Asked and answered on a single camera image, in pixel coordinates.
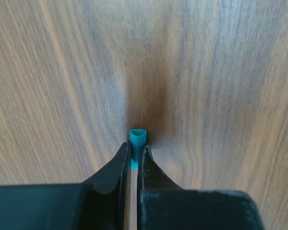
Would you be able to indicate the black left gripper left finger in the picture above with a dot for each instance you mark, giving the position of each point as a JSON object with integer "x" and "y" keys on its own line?
{"x": 114, "y": 174}

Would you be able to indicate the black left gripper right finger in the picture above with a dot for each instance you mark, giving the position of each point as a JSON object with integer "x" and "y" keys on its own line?
{"x": 151, "y": 175}

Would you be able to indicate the teal pen cap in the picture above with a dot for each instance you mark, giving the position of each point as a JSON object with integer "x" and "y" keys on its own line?
{"x": 138, "y": 141}

